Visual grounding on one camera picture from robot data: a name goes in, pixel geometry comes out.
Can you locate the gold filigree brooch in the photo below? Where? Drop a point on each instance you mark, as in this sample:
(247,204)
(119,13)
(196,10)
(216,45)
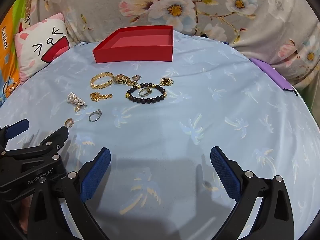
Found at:
(166,82)

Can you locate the red cardboard box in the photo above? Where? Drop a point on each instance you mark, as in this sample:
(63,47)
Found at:
(132,53)

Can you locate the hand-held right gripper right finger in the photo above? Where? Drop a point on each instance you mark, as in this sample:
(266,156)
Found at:
(225,172)

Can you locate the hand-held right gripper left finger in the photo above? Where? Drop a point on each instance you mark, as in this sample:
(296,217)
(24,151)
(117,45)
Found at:
(96,172)

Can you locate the cat face pillow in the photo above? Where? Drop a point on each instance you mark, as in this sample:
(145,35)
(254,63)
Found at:
(42,45)

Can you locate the grey floral blanket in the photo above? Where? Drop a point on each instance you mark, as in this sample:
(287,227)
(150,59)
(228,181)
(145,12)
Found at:
(100,5)

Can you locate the colourful printed cloth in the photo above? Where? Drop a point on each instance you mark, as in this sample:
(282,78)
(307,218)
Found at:
(7,55)

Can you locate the purple notebook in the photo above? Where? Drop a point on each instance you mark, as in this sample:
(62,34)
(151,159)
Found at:
(270,72)

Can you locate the small silver hoop earring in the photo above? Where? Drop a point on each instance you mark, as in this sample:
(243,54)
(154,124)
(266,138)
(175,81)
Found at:
(134,77)

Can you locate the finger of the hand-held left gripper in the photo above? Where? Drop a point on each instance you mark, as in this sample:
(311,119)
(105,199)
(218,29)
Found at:
(58,135)
(17,127)

